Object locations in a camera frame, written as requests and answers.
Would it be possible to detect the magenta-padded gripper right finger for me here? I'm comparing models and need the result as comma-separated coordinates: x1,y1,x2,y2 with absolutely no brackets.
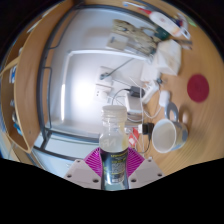
127,147,165,190

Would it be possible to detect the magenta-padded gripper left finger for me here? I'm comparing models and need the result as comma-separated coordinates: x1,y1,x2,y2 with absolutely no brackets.
63,147,103,191

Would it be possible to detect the clear plastic drink bottle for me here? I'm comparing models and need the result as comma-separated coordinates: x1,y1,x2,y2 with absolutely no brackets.
98,104,131,192

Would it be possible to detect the white ceramic mug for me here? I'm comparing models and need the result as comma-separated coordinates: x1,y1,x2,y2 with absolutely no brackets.
151,102,190,155

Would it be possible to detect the small black plug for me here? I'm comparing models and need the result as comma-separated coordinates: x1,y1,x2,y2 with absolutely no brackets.
141,122,155,135

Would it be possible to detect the white power adapter block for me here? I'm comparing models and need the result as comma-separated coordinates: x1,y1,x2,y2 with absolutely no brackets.
124,95,145,115

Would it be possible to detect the small white charger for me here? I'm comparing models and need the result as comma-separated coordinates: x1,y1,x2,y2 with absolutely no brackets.
158,89,172,108

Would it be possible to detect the black power adapter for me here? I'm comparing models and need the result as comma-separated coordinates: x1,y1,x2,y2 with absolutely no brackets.
129,85,146,99

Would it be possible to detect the flat round red coaster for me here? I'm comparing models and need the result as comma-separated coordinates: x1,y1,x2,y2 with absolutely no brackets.
186,73,211,104

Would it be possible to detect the wooden shelf unit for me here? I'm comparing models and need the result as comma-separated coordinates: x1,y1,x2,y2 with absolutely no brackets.
0,0,75,155

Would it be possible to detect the beige patterned cloth bundle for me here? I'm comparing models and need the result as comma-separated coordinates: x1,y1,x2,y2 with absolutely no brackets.
111,18,158,57

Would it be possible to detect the white and red plastic container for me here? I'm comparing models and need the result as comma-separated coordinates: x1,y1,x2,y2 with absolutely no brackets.
147,11,192,40

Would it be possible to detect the white cable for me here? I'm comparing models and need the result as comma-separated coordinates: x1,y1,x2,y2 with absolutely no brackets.
111,77,163,154

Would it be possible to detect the white wall socket plate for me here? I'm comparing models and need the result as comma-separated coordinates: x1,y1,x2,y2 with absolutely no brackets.
93,65,116,102

